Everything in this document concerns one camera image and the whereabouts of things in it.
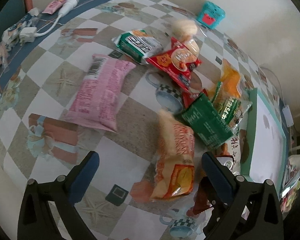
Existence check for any white red snack packet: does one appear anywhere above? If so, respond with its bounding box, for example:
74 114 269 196
216 127 246 175

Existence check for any orange biscuit bag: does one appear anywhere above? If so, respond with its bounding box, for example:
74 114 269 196
151 109 194 199

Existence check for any green cartoon snack packet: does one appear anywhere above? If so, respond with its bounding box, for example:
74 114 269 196
210 81 253 131

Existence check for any dark green snack packet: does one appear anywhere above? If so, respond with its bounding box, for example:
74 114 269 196
175 93 234 150

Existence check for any pink snack bag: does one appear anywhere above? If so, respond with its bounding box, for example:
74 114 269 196
65 54 135 132

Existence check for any orange yellow snack packet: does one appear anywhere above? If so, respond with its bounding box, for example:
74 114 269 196
208 59 242 101

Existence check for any red peanut snack packet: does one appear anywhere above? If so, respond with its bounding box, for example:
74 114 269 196
146 37 202 92

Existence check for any green white cracker packet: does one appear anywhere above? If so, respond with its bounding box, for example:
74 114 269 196
112 29 164 64

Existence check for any white green-rimmed tray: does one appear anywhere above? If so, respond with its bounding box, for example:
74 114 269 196
240 88 288 194

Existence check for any cluttered small items pile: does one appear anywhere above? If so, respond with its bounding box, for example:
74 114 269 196
280 154 300 215

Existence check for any white power adapter box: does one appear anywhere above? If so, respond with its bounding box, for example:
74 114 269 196
282 105 294 127

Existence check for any yellow jelly cup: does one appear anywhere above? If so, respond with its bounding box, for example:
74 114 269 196
183 38 200 56

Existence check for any white blue wrapper packet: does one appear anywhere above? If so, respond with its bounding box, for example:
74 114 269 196
1 8 41 51

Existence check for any clear bag with bun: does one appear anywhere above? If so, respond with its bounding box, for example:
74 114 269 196
168 18 199 42

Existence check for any teal toy box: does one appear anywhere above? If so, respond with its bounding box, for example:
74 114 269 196
196 1 225 29

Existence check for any pink tube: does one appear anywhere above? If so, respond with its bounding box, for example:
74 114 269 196
42 0 66 15

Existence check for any white wall cable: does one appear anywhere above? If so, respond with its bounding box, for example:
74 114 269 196
258 65 286 107

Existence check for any white handheld device with cable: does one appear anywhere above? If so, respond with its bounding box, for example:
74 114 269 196
19 0 79 42

